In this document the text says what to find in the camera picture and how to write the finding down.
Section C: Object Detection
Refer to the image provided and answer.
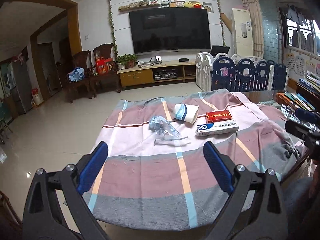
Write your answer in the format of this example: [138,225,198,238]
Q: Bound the dark wooden armchair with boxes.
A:
[89,43,120,98]
[65,50,94,103]

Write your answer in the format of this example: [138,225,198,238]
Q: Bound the black laptop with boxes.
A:
[211,45,230,56]

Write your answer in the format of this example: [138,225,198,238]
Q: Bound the window with hanging clothes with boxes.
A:
[280,4,320,55]

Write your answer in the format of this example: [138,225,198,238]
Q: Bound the light wooden television cabinet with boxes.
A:
[117,60,197,90]

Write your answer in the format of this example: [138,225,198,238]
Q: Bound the grey refrigerator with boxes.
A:
[6,60,33,115]

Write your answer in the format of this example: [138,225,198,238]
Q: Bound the flat pile of picture books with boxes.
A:
[276,92,316,111]

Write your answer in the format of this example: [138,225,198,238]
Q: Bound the white blue paper cup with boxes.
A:
[173,103,199,124]

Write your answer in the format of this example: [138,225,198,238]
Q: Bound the green potted plant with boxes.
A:
[115,54,138,69]

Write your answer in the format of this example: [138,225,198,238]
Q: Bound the clear plastic wrap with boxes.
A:
[149,115,192,147]

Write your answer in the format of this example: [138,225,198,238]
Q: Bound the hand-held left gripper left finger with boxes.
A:
[22,141,109,240]

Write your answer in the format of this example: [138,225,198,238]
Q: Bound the red gift box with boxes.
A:
[95,57,114,75]

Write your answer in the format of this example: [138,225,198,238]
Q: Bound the white navy playpen fence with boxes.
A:
[195,52,289,93]

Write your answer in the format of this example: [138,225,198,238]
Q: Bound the blue crumpled cloth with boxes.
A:
[68,67,85,82]

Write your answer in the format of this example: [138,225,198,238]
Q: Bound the white blue medicine box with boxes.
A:
[195,121,239,137]

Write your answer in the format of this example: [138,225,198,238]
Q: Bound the tall stack of books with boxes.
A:
[299,70,320,91]

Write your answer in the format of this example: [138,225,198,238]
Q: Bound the person's leg in jeans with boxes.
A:
[282,165,320,240]

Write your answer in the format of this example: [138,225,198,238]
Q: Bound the white standing air conditioner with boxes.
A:
[230,8,254,57]

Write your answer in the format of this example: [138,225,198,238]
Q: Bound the white red bag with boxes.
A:
[31,87,44,105]

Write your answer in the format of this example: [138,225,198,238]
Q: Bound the black audio amplifier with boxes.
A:
[153,71,179,81]

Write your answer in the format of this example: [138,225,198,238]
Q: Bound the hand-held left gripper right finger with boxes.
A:
[203,141,288,240]

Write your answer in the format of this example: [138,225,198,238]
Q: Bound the large black television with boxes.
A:
[129,7,211,55]

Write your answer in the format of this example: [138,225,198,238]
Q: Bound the beige curtain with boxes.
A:
[239,0,264,58]

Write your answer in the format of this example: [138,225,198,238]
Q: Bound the green ivy garland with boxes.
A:
[214,0,227,47]
[107,0,118,58]

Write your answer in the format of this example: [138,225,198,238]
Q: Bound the paper wall charts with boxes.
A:
[285,52,320,76]

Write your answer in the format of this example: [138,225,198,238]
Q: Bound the plaid pink grey blanket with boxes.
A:
[81,89,310,232]

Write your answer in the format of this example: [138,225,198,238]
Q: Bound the red flat box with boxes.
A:
[205,110,233,123]

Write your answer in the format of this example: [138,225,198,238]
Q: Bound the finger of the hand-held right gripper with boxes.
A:
[285,119,320,161]
[295,107,320,125]

